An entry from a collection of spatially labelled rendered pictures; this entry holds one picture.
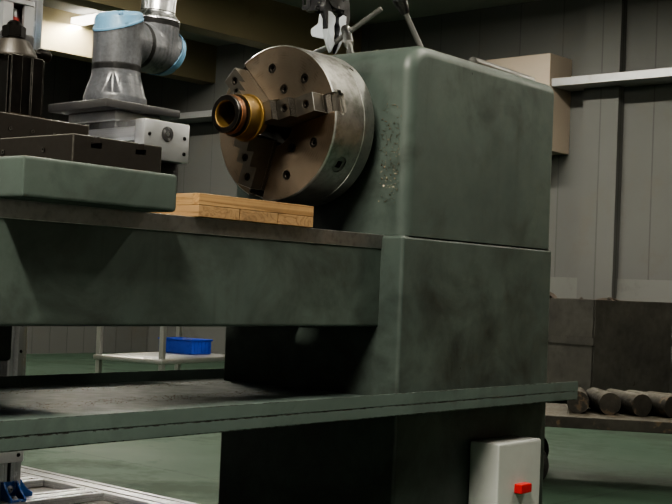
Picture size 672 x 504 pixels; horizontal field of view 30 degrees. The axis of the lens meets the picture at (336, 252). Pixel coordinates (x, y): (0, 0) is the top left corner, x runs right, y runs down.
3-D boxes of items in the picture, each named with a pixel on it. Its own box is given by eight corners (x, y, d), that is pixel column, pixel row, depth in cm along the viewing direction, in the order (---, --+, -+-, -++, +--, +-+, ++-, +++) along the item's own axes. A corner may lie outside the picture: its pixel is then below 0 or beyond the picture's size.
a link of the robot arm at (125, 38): (80, 62, 297) (82, 6, 297) (116, 72, 308) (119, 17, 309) (120, 60, 291) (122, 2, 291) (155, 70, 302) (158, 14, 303)
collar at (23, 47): (17, 64, 217) (18, 47, 218) (46, 60, 212) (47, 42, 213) (-22, 56, 211) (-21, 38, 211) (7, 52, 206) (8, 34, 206)
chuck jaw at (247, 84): (270, 123, 257) (243, 83, 262) (284, 105, 254) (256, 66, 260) (233, 116, 248) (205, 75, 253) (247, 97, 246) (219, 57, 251)
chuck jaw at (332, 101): (294, 108, 253) (340, 91, 245) (298, 132, 252) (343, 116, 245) (257, 101, 244) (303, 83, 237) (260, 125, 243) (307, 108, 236)
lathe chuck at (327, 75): (243, 203, 268) (253, 56, 269) (359, 206, 249) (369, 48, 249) (213, 199, 261) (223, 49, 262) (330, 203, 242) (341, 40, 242)
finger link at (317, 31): (314, 54, 288) (317, 15, 288) (334, 52, 284) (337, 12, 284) (306, 52, 285) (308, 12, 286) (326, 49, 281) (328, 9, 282)
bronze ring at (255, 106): (241, 98, 251) (208, 91, 244) (275, 94, 245) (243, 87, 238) (239, 144, 250) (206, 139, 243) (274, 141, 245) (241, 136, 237)
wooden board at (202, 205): (178, 227, 256) (179, 207, 256) (313, 227, 233) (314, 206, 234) (60, 217, 233) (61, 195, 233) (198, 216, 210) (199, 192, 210)
